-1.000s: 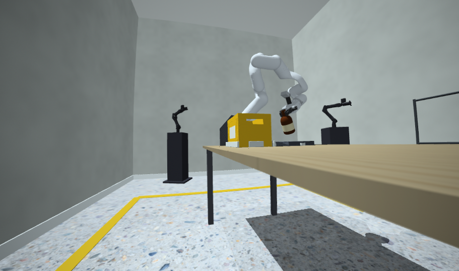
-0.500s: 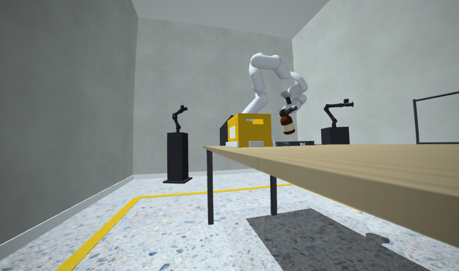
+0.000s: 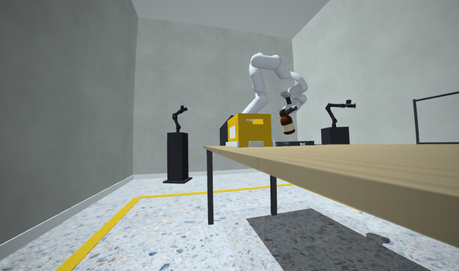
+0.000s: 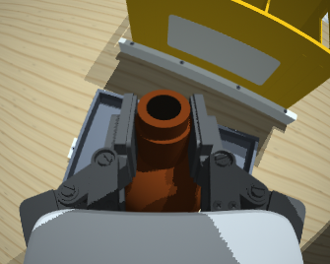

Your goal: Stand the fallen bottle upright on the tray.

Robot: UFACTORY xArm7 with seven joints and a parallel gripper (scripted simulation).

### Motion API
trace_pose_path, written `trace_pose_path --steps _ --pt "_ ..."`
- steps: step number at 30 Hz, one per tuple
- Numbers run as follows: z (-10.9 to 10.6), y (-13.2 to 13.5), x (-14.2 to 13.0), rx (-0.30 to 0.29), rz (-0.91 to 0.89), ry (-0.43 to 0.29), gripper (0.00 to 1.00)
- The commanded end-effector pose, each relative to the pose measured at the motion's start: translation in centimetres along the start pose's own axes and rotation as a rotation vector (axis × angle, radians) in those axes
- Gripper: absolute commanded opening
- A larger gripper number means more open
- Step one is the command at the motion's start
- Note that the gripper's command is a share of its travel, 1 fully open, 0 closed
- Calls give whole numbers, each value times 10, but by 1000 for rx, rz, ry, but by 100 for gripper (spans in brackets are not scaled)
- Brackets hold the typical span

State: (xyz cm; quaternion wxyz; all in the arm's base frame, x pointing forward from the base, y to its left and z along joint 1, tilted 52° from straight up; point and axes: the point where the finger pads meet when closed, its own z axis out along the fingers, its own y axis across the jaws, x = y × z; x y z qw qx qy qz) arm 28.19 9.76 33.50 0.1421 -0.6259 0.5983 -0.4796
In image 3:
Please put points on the yellow divided crate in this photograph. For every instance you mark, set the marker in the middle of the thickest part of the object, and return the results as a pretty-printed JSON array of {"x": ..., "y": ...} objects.
[{"x": 242, "y": 131}]

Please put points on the brown bottle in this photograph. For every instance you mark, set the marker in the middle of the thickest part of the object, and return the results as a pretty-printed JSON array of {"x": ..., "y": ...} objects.
[{"x": 287, "y": 124}]

